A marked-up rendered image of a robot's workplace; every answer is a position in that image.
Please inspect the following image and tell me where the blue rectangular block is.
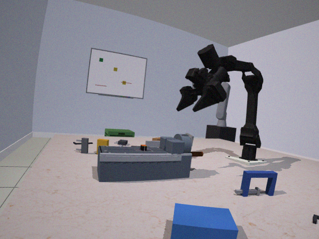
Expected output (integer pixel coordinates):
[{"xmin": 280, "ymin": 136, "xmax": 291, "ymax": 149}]
[{"xmin": 170, "ymin": 203, "xmax": 239, "ymax": 239}]

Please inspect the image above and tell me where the yellow rectangular bar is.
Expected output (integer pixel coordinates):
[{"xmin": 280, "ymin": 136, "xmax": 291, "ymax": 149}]
[{"xmin": 97, "ymin": 139, "xmax": 109, "ymax": 154}]

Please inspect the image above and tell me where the blue c-clamp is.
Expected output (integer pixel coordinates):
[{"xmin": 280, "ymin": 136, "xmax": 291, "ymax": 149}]
[{"xmin": 235, "ymin": 170, "xmax": 278, "ymax": 197}]

